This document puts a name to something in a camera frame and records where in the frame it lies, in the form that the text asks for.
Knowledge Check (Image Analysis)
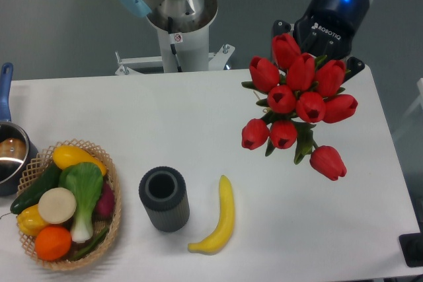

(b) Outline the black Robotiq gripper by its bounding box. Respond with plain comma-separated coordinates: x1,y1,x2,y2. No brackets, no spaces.
272,0,369,82

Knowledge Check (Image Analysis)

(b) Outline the red tulip bouquet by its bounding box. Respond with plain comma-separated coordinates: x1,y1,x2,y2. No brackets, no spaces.
241,33,358,181

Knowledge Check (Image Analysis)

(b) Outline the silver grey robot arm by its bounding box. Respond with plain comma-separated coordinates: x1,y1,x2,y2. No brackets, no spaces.
117,0,373,77

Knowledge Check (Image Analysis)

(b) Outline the dark grey ribbed vase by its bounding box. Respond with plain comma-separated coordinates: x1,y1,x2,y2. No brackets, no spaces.
138,166,190,232

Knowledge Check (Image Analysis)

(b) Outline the black device at edge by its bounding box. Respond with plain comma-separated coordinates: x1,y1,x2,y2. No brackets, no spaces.
399,232,422,267

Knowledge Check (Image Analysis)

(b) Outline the yellow banana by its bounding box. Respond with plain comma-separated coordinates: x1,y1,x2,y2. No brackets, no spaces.
187,175,235,255

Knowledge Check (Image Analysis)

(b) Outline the green bok choy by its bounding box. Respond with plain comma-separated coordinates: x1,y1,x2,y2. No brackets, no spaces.
59,162,103,244

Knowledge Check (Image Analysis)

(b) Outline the purple red onion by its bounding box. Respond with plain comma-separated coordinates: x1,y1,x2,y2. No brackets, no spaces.
95,182,115,218

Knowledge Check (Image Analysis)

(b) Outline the yellow squash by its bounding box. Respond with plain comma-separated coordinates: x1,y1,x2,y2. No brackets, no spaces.
52,145,107,176

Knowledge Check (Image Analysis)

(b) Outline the green bean pod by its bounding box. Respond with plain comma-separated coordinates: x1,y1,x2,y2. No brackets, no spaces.
69,227,109,262

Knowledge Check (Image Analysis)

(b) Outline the woven wicker basket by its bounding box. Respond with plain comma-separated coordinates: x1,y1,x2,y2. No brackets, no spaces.
17,139,122,271

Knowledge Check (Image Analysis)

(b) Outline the dark green cucumber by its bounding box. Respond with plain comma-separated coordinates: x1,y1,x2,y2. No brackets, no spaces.
10,163,61,215

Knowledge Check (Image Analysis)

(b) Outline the cream round radish slice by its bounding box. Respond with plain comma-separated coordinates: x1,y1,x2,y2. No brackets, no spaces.
38,188,77,225

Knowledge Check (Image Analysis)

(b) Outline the orange fruit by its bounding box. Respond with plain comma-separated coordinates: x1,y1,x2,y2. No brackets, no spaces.
35,225,72,261

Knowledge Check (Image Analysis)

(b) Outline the yellow bell pepper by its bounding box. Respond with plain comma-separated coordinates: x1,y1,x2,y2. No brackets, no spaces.
17,204,49,236

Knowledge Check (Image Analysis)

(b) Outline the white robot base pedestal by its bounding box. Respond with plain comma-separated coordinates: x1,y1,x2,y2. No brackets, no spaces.
114,22,235,75

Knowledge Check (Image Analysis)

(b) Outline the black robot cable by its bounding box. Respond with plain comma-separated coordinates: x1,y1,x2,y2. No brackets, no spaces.
167,17,183,73

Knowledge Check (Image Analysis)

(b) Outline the blue handled saucepan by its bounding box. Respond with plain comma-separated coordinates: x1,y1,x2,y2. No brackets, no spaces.
1,63,38,197

